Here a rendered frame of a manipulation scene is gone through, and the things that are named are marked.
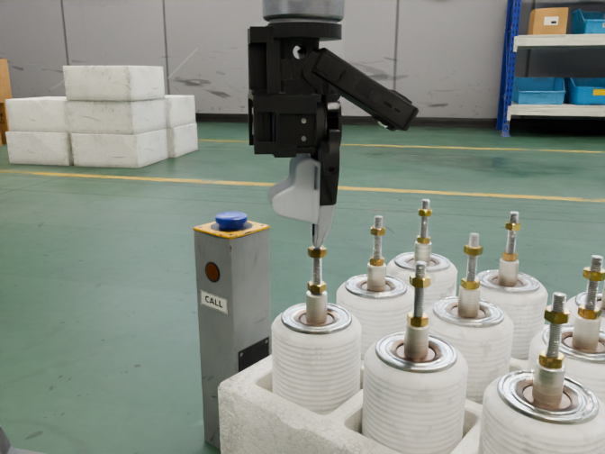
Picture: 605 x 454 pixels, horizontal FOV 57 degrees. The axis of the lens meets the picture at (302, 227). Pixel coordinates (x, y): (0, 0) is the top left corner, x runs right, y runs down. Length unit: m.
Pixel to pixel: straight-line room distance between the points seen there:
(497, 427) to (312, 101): 0.31
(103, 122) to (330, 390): 2.81
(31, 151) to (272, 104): 3.10
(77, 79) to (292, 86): 2.83
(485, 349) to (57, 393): 0.70
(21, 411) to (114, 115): 2.40
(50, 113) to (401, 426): 3.12
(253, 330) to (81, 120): 2.70
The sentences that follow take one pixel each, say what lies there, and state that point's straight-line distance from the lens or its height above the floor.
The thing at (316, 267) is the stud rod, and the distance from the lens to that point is 0.58.
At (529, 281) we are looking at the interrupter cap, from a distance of 0.76.
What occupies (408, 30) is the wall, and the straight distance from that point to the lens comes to 5.71.
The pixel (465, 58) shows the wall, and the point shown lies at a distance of 5.69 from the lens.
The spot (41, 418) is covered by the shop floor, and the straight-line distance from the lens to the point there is 0.98.
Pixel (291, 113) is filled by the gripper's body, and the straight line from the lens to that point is 0.51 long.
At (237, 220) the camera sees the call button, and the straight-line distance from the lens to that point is 0.70.
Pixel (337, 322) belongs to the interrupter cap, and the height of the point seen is 0.25.
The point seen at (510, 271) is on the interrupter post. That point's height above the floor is 0.27.
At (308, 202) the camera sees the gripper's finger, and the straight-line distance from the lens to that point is 0.54.
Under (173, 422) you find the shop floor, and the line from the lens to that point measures 0.91.
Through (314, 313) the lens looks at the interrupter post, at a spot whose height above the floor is 0.26.
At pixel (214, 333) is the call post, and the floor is 0.18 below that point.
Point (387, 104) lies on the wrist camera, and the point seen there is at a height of 0.48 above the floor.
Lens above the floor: 0.50
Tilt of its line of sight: 15 degrees down
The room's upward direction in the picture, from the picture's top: straight up
